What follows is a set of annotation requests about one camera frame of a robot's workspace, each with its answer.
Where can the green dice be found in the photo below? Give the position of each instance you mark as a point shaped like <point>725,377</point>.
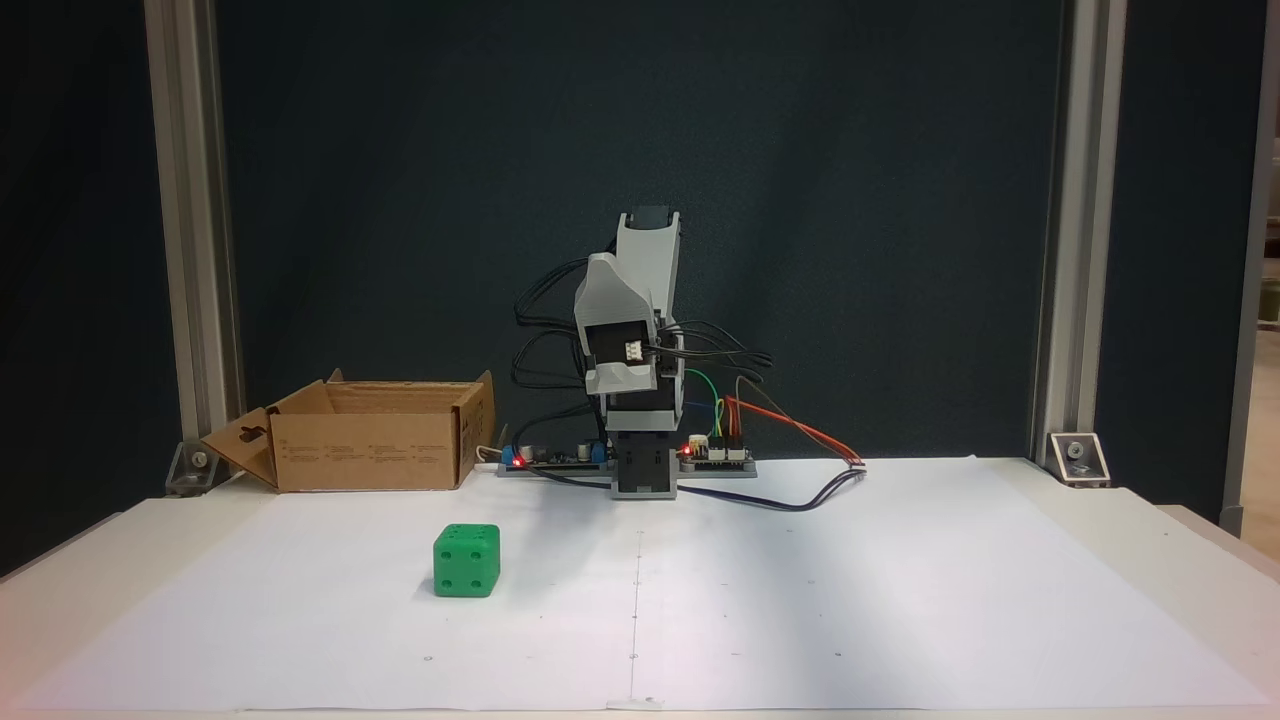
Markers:
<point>466,562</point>

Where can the white paper sheet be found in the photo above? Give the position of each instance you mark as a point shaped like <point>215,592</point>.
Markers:
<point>850,600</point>

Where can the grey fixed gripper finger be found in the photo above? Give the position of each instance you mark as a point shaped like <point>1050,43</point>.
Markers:
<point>612,295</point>

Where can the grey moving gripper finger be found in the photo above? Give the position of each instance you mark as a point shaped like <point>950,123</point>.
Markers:
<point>625,380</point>

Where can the aluminium corner bracket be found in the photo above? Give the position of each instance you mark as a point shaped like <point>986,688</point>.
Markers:
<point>200,465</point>
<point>1078,458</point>

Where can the circuit board with blue terminal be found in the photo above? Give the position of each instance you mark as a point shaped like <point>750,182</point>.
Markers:
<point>560,460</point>

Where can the brown cardboard box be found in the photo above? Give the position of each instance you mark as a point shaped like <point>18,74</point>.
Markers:
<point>370,455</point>

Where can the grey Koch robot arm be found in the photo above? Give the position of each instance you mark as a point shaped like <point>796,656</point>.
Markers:
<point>652,275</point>

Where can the aluminium frame post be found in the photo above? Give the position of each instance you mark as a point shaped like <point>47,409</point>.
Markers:
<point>1250,300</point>
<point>1080,200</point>
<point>195,200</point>

